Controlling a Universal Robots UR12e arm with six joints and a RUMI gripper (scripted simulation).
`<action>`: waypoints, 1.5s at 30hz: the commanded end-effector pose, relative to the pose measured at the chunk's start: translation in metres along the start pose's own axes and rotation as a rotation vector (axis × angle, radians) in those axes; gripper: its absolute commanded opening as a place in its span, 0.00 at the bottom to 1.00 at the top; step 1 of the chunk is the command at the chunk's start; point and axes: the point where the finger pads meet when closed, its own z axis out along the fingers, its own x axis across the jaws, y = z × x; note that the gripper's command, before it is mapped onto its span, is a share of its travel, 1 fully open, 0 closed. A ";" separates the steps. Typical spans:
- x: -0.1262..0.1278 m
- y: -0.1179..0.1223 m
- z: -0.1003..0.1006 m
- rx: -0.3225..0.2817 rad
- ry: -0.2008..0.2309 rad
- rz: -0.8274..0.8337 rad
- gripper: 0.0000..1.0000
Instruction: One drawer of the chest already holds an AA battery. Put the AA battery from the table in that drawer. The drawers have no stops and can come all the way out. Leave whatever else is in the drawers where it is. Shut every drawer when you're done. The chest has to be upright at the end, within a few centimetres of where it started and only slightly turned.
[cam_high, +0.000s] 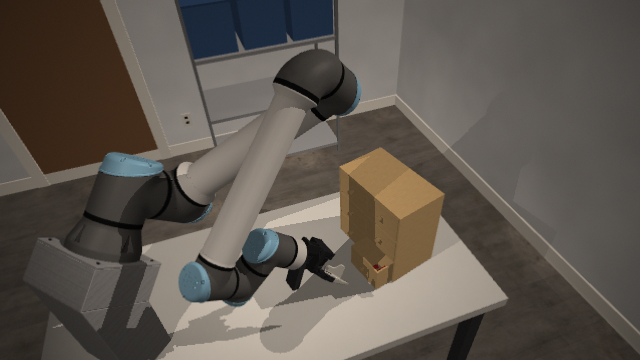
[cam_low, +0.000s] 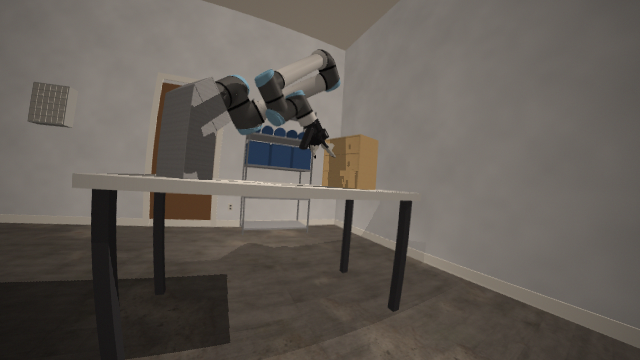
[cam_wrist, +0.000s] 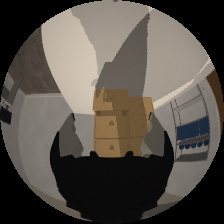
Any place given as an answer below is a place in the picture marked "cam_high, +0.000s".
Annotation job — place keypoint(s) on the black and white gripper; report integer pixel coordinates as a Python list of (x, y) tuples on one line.
[(316, 258)]

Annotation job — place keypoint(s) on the tan wooden chest of drawers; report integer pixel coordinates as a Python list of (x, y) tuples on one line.
[(409, 197)]

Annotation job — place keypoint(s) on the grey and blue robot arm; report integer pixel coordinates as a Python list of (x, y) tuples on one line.
[(129, 189)]

